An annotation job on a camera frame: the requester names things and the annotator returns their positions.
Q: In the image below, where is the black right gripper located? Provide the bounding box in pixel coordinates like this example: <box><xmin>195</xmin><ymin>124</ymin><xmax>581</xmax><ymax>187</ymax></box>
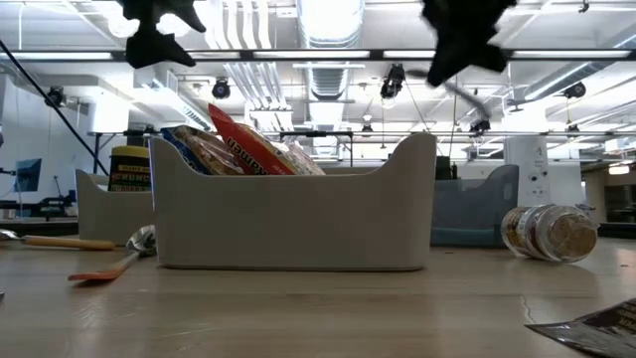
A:
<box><xmin>421</xmin><ymin>0</ymin><xmax>518</xmax><ymax>89</ymax></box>

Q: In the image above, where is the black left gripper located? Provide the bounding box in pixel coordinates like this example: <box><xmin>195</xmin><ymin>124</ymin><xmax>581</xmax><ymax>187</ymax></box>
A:
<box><xmin>121</xmin><ymin>0</ymin><xmax>208</xmax><ymax>70</ymax></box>

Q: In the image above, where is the blue yellow noodle packet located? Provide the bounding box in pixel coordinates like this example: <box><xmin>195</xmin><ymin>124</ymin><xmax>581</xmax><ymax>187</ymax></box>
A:
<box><xmin>159</xmin><ymin>124</ymin><xmax>245</xmax><ymax>177</ymax></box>

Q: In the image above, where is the red orange ramen packet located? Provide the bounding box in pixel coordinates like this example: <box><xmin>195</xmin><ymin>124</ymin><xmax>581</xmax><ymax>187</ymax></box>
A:
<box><xmin>207</xmin><ymin>102</ymin><xmax>328</xmax><ymax>177</ymax></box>

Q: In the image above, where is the yellow lid crunch jar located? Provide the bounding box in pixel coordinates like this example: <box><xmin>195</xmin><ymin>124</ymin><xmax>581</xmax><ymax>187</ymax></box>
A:
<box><xmin>107</xmin><ymin>144</ymin><xmax>152</xmax><ymax>193</ymax></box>

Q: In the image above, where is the wooden handled spoon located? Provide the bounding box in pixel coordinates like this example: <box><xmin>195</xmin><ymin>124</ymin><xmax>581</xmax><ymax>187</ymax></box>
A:
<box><xmin>0</xmin><ymin>229</ymin><xmax>117</xmax><ymax>252</ymax></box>

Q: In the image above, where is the white building column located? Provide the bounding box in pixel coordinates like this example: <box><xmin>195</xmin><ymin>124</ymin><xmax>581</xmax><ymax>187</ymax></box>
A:
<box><xmin>503</xmin><ymin>135</ymin><xmax>553</xmax><ymax>208</ymax></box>

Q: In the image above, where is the dark grey plastic bin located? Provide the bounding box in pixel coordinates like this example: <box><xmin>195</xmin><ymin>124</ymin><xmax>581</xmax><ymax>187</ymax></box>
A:
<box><xmin>429</xmin><ymin>163</ymin><xmax>521</xmax><ymax>249</ymax></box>

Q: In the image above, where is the blue monitor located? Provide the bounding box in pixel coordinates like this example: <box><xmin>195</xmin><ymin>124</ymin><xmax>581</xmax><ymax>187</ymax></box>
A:
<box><xmin>13</xmin><ymin>157</ymin><xmax>44</xmax><ymax>194</ymax></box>

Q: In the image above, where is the brown snack packet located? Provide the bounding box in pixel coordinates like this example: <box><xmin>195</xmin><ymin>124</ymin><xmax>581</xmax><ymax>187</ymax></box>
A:
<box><xmin>524</xmin><ymin>296</ymin><xmax>636</xmax><ymax>358</ymax></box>

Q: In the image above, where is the silver ceiling duct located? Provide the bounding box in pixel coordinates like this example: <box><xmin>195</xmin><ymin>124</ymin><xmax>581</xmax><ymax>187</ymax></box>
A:
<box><xmin>297</xmin><ymin>0</ymin><xmax>367</xmax><ymax>100</ymax></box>

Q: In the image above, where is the orange handled spoon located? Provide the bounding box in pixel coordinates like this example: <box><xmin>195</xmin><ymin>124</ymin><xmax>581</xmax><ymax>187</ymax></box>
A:
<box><xmin>67</xmin><ymin>224</ymin><xmax>158</xmax><ymax>283</ymax></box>

